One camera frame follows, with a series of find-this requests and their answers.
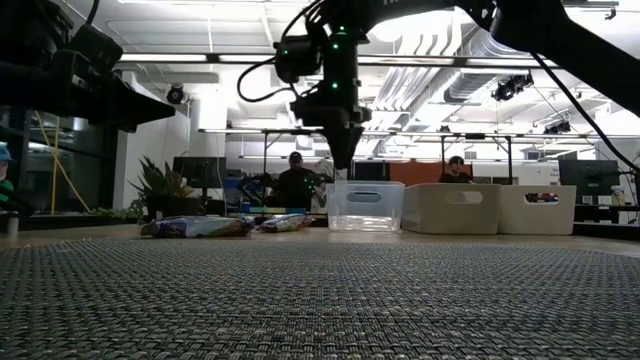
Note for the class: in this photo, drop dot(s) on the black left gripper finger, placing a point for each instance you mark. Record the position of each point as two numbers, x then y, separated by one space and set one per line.
140 112

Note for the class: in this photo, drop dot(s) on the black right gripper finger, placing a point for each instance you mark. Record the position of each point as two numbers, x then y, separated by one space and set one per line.
337 147
352 145

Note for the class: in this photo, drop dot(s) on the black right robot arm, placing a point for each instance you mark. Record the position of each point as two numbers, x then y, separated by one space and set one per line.
550 25

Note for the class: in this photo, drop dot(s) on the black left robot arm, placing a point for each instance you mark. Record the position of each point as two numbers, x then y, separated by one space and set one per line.
25 30

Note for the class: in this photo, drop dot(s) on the blue white granola bar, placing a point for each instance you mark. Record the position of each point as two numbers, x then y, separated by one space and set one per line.
195 226

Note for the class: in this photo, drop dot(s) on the black ceiling spotlight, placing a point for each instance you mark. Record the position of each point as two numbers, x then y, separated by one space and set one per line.
175 94
510 87
557 127

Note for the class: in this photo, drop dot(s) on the person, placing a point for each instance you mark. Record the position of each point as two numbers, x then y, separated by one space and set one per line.
4 187
295 185
455 176

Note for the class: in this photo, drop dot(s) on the long ceiling light bar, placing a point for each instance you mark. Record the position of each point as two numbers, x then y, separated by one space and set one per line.
165 58

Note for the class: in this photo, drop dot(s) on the clear plastic bin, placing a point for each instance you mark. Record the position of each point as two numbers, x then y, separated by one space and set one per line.
365 215

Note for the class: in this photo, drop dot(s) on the black computer monitor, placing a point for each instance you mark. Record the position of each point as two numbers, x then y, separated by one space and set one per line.
200 172
587 177

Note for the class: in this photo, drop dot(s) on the succulent in black pot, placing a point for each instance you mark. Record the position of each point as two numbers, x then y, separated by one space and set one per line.
172 207

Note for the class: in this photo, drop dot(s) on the beige plastic bin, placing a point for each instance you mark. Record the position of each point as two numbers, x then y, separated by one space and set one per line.
430 215

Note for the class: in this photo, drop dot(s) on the small blue candy packet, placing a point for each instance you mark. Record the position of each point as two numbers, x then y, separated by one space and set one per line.
147 230

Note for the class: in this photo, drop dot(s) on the white cylindrical standoff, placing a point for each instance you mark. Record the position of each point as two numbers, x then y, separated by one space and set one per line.
13 225

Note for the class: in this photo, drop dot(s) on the dark grey woven placemat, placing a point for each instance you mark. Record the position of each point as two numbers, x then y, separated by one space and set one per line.
320 300

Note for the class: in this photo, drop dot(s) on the white plastic bin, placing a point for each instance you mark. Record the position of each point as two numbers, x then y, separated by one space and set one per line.
510 220

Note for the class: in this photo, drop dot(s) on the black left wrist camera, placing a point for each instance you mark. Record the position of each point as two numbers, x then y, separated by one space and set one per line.
95 50

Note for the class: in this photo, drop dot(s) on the orange partition wall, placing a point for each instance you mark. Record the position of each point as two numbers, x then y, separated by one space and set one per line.
415 172

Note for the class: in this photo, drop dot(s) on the black workstation frame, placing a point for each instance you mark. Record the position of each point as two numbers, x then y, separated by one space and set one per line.
509 160
265 160

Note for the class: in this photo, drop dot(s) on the silver ventilation duct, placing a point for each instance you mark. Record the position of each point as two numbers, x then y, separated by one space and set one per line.
470 85

